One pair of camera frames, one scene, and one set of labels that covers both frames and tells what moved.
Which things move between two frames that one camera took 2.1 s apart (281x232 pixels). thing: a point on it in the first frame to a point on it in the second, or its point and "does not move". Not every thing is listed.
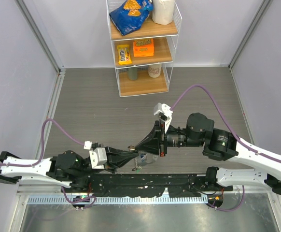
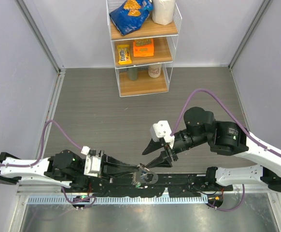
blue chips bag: x=129 y=16 does not move
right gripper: x=150 y=143 to x=153 y=145
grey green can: x=133 y=73 does not move
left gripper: x=117 y=157 to x=111 y=167
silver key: x=131 y=148 to x=141 y=166
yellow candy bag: x=124 y=54 does not move
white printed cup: x=154 y=70 does not move
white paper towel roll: x=163 y=11 does not move
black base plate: x=145 y=185 does not move
